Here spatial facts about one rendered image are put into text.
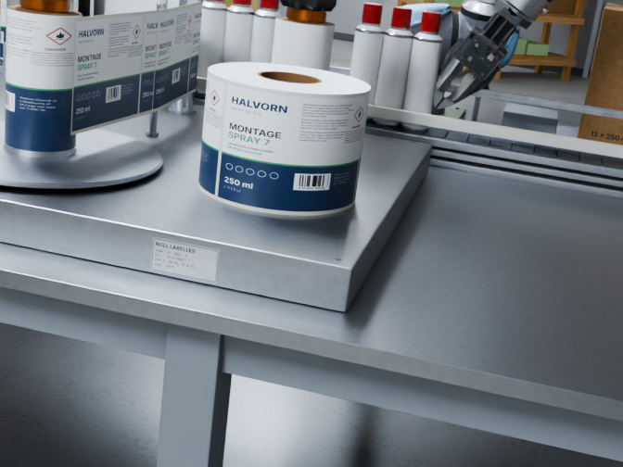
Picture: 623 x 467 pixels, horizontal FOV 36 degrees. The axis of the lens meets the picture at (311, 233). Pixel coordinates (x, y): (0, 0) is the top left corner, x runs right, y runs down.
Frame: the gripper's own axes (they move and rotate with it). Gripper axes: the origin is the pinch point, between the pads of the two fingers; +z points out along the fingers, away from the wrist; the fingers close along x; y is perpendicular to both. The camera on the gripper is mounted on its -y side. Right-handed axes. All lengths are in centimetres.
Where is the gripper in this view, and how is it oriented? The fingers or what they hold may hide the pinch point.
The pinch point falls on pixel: (440, 101)
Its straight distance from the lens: 171.8
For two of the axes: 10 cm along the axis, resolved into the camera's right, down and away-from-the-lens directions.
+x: 7.8, 6.3, -0.1
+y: -2.4, 2.8, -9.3
